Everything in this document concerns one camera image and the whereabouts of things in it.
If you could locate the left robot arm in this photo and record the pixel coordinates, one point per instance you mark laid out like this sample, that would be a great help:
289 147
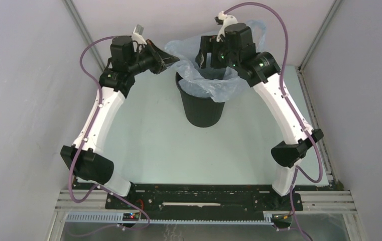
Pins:
130 56

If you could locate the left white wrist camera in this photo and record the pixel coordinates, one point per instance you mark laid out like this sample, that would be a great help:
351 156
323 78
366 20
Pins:
139 33

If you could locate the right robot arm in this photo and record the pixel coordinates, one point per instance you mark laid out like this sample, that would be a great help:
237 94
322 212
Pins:
263 74

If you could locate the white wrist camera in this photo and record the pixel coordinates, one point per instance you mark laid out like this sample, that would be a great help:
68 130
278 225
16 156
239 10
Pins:
224 20
139 33

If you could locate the grey toothed cable duct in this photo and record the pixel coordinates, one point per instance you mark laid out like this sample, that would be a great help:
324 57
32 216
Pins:
119 218

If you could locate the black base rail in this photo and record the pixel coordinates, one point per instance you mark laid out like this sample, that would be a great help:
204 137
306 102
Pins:
208 202

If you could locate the right aluminium corner post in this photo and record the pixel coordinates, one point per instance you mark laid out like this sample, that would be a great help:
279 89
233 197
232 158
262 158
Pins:
320 33

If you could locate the aluminium corner post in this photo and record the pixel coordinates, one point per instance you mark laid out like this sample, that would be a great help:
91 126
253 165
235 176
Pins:
320 33
83 30

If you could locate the black cylindrical trash bin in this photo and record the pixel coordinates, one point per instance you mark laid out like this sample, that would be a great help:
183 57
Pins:
200 112

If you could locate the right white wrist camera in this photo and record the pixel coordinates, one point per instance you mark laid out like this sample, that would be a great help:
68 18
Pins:
224 20

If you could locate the left aluminium corner post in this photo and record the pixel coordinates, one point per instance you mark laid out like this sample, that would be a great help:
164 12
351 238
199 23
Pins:
83 30

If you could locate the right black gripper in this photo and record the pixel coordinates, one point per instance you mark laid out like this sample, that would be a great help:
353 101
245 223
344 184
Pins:
208 44

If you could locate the small circuit board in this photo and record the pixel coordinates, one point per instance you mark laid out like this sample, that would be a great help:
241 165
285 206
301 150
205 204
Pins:
130 217

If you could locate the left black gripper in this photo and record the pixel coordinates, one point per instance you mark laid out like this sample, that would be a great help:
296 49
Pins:
164 59

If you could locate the light blue plastic trash bag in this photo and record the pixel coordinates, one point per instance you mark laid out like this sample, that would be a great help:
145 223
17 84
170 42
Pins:
218 84

